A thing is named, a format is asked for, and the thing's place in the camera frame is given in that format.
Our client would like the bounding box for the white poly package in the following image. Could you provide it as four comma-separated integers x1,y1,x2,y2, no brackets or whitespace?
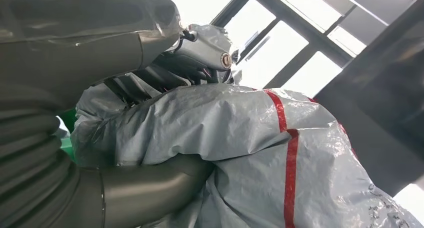
70,23,424,228

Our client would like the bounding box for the black inbound scanner machine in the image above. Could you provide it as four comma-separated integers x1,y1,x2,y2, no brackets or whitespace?
313,0,424,198

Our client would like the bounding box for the dark window frame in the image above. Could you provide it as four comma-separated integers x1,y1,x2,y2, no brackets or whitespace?
210,0,424,99

